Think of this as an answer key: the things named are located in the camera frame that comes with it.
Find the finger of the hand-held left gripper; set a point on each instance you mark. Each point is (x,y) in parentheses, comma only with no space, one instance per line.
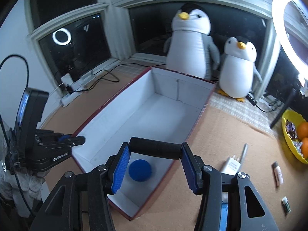
(63,138)
(74,140)

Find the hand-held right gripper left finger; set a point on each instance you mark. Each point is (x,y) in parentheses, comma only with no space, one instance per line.
(119,170)

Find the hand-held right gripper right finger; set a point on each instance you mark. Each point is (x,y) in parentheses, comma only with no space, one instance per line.
(190,170)

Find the white power adapter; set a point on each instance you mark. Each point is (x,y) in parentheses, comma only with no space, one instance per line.
(230,166)

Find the black foam cylinder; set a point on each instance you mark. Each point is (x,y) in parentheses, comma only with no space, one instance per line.
(155,148)

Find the red cardboard box white inside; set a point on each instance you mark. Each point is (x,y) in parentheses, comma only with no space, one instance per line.
(144,115)

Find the small lip balm tube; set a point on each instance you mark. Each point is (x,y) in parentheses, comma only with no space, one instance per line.
(278,175)

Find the white tube with green label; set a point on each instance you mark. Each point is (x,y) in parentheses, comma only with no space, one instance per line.
(286,207)

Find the blue round lid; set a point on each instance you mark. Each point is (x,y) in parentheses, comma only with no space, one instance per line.
(140,170)

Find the white power strip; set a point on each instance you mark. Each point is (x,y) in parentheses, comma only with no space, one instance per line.
(72,93)

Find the metal spoon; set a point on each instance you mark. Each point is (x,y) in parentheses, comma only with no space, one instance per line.
(244,151)

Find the beige checked cloth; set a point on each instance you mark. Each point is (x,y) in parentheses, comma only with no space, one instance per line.
(240,115)

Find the black power strip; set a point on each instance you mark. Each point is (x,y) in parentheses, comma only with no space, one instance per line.
(251,99)

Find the yellow plastic bowl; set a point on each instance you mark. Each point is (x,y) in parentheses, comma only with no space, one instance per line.
(287,139)

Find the small penguin plush toy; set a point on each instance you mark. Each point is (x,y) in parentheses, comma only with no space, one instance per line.
(237,77)

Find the brown wrapped candy bar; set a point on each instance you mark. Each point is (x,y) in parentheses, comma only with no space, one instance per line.
(291,130)

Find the pile of wrapped candies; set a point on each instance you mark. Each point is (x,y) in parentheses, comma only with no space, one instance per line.
(298,145)

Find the black tripod stand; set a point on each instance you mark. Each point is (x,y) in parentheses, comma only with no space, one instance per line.
(282,108)

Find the large penguin plush toy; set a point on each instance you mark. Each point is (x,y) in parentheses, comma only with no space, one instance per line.
(187,53)

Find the white wall charger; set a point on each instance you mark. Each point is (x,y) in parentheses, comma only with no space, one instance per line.
(67,79)

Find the white window frame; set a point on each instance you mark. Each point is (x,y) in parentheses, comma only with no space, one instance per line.
(113,28)

